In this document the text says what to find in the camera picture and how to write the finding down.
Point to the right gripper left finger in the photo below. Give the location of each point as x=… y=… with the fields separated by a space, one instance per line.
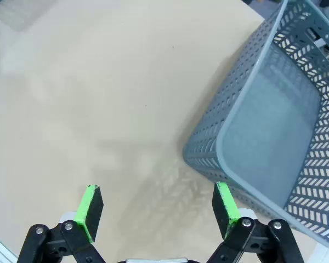
x=89 y=216

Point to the gray perforated plastic basket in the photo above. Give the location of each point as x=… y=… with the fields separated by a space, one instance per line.
x=263 y=123

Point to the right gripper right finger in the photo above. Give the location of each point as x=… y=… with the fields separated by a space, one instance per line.
x=226 y=211

